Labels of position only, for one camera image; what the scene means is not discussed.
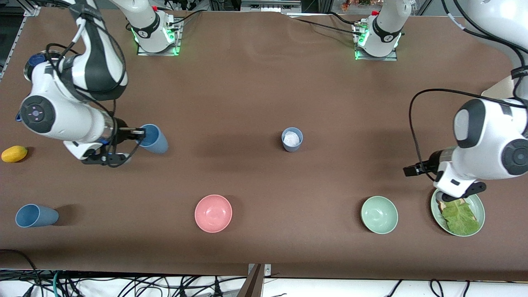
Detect blue plastic cup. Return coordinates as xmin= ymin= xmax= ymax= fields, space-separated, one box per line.
xmin=15 ymin=204 xmax=59 ymax=228
xmin=281 ymin=127 xmax=304 ymax=153
xmin=138 ymin=124 xmax=169 ymax=154

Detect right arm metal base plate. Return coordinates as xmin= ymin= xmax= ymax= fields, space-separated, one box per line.
xmin=137 ymin=19 xmax=182 ymax=56

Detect black base cable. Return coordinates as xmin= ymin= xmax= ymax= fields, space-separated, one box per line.
xmin=294 ymin=17 xmax=360 ymax=35
xmin=165 ymin=9 xmax=203 ymax=26
xmin=329 ymin=12 xmax=364 ymax=26

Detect black floor cable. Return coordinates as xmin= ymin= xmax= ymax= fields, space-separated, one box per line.
xmin=0 ymin=249 xmax=44 ymax=297

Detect pink bowl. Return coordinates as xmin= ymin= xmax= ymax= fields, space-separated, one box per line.
xmin=194 ymin=194 xmax=233 ymax=233

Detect table cover sheet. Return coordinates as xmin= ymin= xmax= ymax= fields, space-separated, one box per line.
xmin=0 ymin=7 xmax=528 ymax=283

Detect green plate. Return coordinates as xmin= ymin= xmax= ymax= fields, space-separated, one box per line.
xmin=431 ymin=190 xmax=486 ymax=237

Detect yellow lemon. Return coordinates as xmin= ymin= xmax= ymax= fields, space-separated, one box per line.
xmin=1 ymin=145 xmax=28 ymax=163

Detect grey metal frame beam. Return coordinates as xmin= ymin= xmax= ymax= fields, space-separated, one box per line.
xmin=240 ymin=0 xmax=302 ymax=13

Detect aluminium table rail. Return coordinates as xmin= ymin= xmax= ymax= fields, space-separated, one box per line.
xmin=0 ymin=0 xmax=40 ymax=81

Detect green lettuce leaf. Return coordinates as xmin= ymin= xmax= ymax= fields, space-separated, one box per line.
xmin=441 ymin=199 xmax=481 ymax=236

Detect mint green bowl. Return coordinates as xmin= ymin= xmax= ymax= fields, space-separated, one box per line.
xmin=361 ymin=196 xmax=399 ymax=235

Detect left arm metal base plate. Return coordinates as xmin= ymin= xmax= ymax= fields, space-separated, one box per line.
xmin=355 ymin=23 xmax=398 ymax=61

